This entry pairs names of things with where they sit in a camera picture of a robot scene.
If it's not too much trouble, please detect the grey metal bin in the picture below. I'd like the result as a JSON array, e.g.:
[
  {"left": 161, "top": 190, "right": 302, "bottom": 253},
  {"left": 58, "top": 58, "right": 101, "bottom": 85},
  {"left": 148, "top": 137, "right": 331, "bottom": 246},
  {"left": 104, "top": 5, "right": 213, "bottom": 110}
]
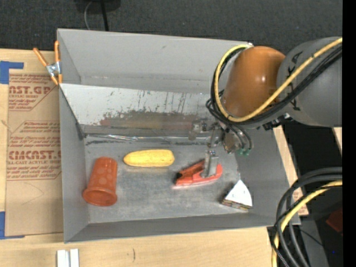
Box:
[{"left": 56, "top": 28, "right": 303, "bottom": 244}]

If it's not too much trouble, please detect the orange plastic cup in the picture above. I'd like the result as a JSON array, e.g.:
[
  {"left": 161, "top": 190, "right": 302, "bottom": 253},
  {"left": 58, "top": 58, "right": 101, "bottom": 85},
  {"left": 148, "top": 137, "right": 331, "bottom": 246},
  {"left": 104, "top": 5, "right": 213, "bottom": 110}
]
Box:
[{"left": 82, "top": 156, "right": 118, "bottom": 207}]

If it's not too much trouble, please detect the white toy sandwich wedge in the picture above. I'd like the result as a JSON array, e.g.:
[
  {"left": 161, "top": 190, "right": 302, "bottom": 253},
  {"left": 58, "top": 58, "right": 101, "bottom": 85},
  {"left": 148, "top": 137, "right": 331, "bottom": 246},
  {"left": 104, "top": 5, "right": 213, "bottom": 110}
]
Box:
[{"left": 221, "top": 179, "right": 254, "bottom": 212}]

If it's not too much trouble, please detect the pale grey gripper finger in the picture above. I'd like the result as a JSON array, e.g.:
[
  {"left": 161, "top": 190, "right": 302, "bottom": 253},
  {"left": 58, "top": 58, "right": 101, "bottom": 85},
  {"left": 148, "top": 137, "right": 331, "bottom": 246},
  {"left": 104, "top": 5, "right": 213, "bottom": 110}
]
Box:
[
  {"left": 210, "top": 150, "right": 219, "bottom": 177},
  {"left": 204, "top": 150, "right": 212, "bottom": 178}
]

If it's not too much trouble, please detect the yellow toy corn cob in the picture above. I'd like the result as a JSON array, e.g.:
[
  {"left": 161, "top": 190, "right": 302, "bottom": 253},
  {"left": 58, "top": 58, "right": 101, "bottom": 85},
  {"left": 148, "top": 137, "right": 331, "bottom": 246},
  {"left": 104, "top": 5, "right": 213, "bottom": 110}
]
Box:
[{"left": 123, "top": 149, "right": 176, "bottom": 168}]

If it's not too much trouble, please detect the brown cardboard board red print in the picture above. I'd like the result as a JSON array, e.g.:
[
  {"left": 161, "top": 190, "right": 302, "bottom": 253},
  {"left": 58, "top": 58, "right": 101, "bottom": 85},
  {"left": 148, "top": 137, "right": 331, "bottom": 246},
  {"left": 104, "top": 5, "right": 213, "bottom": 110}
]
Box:
[{"left": 0, "top": 48, "right": 65, "bottom": 239}]

